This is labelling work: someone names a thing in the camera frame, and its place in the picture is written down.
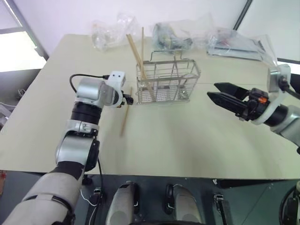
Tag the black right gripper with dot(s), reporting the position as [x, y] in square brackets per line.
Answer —
[254, 103]

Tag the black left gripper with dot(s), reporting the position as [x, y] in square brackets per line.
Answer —
[124, 99]

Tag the wooden chopstick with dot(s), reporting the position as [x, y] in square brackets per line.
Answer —
[137, 56]
[124, 122]
[135, 48]

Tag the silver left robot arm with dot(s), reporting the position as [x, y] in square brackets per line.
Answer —
[86, 90]

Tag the metal spoon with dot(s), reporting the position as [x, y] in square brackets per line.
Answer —
[184, 90]

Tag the plastic bag with papers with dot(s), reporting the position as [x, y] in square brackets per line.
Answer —
[239, 47]

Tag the clear crumpled plastic bag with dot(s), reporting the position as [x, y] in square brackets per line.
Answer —
[110, 32]

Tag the plastic bag with dark items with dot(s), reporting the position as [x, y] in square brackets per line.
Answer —
[168, 37]

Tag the grey rounded robot leg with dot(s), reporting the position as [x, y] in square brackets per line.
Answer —
[185, 206]
[122, 204]

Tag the black round robot part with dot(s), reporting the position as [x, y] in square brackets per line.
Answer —
[289, 206]

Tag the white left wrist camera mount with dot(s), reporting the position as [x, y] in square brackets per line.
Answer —
[116, 78]

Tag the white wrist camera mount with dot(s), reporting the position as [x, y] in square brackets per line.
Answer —
[269, 110]
[116, 78]

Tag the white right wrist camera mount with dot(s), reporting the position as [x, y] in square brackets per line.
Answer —
[269, 110]

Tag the dark window frame post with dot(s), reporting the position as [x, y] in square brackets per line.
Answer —
[242, 14]
[30, 30]

